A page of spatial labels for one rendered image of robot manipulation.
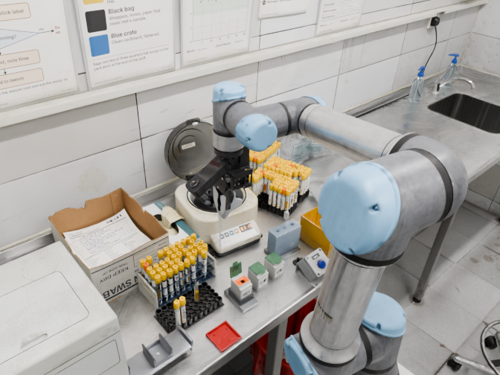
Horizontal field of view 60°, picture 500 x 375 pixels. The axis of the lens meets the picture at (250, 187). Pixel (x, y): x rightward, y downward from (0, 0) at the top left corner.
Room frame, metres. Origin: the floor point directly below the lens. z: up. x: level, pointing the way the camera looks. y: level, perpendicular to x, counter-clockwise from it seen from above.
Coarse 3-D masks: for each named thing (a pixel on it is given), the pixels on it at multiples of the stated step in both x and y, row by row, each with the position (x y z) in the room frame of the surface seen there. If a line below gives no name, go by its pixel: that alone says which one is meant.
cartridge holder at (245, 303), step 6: (228, 288) 0.86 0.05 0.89; (228, 294) 0.84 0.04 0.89; (234, 294) 0.82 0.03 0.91; (252, 294) 0.83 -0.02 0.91; (234, 300) 0.82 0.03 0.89; (240, 300) 0.80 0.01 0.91; (246, 300) 0.81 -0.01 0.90; (252, 300) 0.82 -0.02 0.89; (240, 306) 0.80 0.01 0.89; (246, 306) 0.80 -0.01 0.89; (252, 306) 0.81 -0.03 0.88
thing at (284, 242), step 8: (288, 224) 1.06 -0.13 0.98; (296, 224) 1.06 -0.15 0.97; (272, 232) 1.02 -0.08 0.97; (280, 232) 1.02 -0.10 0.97; (288, 232) 1.03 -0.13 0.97; (296, 232) 1.05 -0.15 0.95; (272, 240) 1.01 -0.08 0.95; (280, 240) 1.01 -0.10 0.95; (288, 240) 1.03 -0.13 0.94; (296, 240) 1.05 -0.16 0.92; (272, 248) 1.01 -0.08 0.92; (280, 248) 1.01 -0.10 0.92; (288, 248) 1.03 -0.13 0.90; (296, 248) 1.05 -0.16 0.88; (288, 256) 1.01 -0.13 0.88
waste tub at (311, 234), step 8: (312, 208) 1.15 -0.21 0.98; (304, 216) 1.12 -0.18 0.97; (312, 216) 1.15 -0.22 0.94; (320, 216) 1.18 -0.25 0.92; (304, 224) 1.10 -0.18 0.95; (312, 224) 1.07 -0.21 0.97; (320, 224) 1.18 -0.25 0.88; (304, 232) 1.09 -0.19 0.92; (312, 232) 1.07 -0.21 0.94; (320, 232) 1.05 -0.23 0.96; (304, 240) 1.09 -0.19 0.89; (312, 240) 1.07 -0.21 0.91; (320, 240) 1.04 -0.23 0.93; (328, 240) 1.02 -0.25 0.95; (312, 248) 1.06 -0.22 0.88; (328, 248) 1.02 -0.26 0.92; (328, 256) 1.02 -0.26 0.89
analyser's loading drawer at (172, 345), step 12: (168, 336) 0.67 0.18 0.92; (180, 336) 0.67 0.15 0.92; (144, 348) 0.61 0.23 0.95; (156, 348) 0.64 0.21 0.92; (168, 348) 0.62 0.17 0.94; (180, 348) 0.64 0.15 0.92; (192, 348) 0.65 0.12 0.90; (132, 360) 0.60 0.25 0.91; (144, 360) 0.60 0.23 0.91; (156, 360) 0.60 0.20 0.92; (168, 360) 0.61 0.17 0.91; (132, 372) 0.57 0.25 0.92; (144, 372) 0.57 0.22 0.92
